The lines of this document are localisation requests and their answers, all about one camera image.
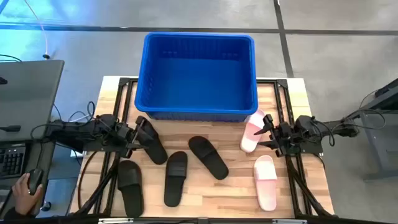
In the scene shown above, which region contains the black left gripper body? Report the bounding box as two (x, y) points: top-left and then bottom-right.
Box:
(115, 122), (140, 159)

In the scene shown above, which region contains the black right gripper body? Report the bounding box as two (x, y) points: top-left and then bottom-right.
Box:
(269, 120), (295, 158)

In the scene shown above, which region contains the pink slide sandal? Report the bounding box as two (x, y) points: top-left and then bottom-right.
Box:
(253, 154), (278, 212)
(239, 108), (267, 154)

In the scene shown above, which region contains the black slide sandal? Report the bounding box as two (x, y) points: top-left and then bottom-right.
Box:
(117, 159), (145, 218)
(135, 115), (169, 166)
(188, 136), (229, 180)
(164, 151), (188, 208)

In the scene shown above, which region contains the person's forearm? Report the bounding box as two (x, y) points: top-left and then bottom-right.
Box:
(0, 207), (35, 222)

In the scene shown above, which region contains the blue plastic bin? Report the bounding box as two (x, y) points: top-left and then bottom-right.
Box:
(134, 32), (259, 123)

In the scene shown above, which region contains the black computer mouse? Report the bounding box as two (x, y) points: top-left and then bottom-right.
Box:
(27, 168), (44, 196)

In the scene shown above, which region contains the grey laptop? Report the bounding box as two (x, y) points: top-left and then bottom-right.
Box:
(0, 59), (65, 142)

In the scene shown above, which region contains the black keyboard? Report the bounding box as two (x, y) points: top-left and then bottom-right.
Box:
(0, 144), (27, 180)

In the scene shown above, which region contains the person's hand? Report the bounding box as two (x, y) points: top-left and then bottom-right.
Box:
(11, 172), (44, 216)

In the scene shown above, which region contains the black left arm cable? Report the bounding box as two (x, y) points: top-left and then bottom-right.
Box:
(52, 101), (96, 124)

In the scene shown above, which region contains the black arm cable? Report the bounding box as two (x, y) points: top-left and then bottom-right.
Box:
(52, 101), (96, 124)
(323, 89), (387, 147)

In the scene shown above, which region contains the black metal table frame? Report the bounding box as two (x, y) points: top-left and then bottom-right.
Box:
(70, 77), (335, 219)

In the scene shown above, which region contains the black curved cable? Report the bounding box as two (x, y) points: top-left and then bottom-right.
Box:
(77, 151), (98, 209)

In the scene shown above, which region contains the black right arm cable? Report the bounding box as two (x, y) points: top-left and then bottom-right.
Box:
(323, 89), (387, 147)

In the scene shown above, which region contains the thin white cable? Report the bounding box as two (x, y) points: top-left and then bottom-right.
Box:
(23, 0), (51, 60)

